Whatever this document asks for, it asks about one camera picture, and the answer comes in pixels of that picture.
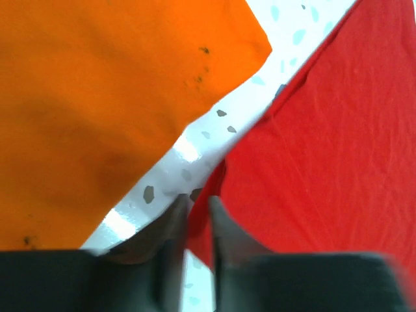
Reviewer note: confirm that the red t shirt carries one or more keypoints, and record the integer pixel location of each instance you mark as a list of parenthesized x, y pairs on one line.
[(330, 167)]

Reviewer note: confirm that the folded orange t shirt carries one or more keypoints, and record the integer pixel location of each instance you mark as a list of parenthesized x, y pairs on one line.
[(94, 93)]

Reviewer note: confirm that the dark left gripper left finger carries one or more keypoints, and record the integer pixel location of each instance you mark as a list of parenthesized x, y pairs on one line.
[(142, 273)]

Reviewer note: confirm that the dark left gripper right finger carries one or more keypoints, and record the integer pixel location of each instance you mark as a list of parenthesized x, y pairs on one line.
[(250, 277)]

